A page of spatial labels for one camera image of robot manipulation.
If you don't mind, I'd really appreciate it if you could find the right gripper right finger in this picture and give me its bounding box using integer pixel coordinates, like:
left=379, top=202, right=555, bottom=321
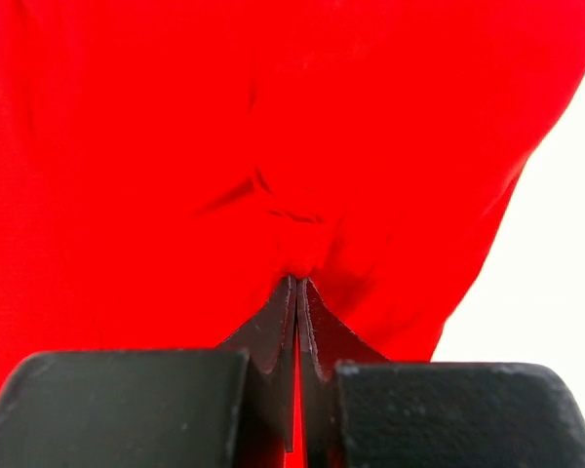
left=296, top=280, right=585, bottom=468

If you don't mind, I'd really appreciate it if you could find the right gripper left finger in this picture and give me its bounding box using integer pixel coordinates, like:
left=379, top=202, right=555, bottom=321
left=0, top=277, right=296, bottom=467

